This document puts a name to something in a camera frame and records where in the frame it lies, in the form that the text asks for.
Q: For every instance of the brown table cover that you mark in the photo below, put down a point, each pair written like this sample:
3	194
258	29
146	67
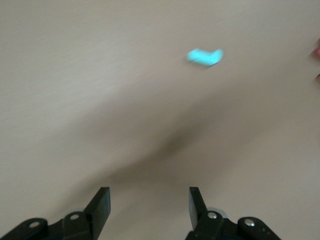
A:
75	100

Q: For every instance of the dark red foam letter k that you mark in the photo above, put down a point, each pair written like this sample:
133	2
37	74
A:
317	53

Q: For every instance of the teal foam letter l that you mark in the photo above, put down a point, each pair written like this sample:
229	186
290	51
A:
205	58

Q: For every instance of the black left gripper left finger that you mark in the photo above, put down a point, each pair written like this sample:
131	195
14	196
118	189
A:
75	227

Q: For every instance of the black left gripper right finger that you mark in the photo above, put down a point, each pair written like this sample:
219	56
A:
212	227

